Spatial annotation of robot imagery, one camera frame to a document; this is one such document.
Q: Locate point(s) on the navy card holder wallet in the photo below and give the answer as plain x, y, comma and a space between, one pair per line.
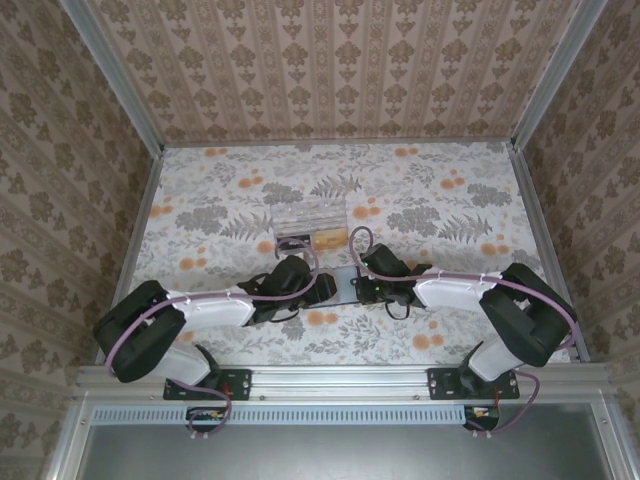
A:
344, 287

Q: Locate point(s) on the gold plastic card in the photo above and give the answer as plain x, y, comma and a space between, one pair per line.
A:
330, 240

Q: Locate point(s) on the clear acrylic card organizer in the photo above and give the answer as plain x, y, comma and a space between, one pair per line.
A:
307, 212

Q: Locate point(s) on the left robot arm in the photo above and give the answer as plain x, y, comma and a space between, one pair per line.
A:
215, 312

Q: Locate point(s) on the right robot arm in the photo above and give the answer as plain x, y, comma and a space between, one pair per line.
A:
525, 310

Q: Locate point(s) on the black VIP card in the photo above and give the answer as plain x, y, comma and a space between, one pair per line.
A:
302, 239

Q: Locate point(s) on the aluminium base beam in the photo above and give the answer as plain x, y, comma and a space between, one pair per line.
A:
340, 382

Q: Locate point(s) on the floral tablecloth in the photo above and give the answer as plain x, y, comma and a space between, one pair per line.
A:
425, 200

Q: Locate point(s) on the black connector board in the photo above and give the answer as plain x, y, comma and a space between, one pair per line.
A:
482, 416
205, 416

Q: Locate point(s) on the grey metal panel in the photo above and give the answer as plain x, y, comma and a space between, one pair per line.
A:
350, 455

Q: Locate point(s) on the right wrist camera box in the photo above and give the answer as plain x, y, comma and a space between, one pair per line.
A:
384, 260

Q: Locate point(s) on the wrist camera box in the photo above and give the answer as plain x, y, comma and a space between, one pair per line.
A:
384, 260
292, 275

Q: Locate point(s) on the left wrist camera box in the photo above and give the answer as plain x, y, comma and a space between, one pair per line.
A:
292, 275

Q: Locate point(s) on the aluminium side rail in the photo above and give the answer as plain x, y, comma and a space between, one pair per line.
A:
545, 240
142, 220

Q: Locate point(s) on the aluminium corner post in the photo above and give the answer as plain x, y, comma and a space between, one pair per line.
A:
555, 75
115, 80

